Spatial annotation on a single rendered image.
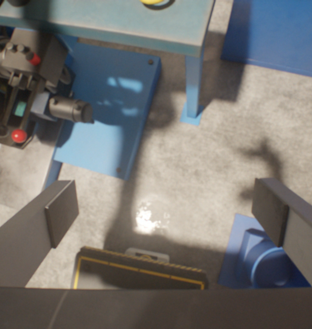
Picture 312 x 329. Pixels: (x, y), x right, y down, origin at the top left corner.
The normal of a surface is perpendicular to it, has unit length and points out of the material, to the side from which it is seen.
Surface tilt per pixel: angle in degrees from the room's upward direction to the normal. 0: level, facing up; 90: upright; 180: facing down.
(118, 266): 0
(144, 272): 0
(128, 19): 0
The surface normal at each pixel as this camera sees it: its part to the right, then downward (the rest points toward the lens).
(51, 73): 0.95, 0.25
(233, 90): -0.14, -0.12
